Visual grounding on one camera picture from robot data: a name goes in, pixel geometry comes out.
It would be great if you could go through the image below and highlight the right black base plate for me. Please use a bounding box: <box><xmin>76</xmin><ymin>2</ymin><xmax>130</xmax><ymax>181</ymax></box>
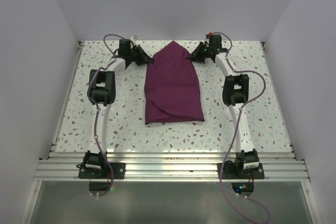
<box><xmin>217</xmin><ymin>161</ymin><xmax>265</xmax><ymax>179</ymax></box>

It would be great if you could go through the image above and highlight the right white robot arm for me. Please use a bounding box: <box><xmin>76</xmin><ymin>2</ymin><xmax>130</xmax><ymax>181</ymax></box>
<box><xmin>187</xmin><ymin>32</ymin><xmax>260</xmax><ymax>178</ymax></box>

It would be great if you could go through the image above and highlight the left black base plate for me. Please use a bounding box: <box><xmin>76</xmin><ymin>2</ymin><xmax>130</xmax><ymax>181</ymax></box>
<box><xmin>76</xmin><ymin>163</ymin><xmax>126</xmax><ymax>179</ymax></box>

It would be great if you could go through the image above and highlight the purple surgical cloth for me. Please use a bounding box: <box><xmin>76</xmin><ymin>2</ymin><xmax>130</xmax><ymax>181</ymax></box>
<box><xmin>144</xmin><ymin>41</ymin><xmax>205</xmax><ymax>124</ymax></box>

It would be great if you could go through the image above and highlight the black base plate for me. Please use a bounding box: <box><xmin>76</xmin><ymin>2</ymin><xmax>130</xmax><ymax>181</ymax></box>
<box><xmin>76</xmin><ymin>163</ymin><xmax>126</xmax><ymax>179</ymax></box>
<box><xmin>217</xmin><ymin>161</ymin><xmax>265</xmax><ymax>179</ymax></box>

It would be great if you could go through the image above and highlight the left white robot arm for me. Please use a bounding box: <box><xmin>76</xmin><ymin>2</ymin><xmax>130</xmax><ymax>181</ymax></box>
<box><xmin>80</xmin><ymin>37</ymin><xmax>154</xmax><ymax>178</ymax></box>

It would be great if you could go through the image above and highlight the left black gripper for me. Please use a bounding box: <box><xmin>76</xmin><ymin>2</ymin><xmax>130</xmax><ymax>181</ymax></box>
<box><xmin>128</xmin><ymin>45</ymin><xmax>153</xmax><ymax>66</ymax></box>

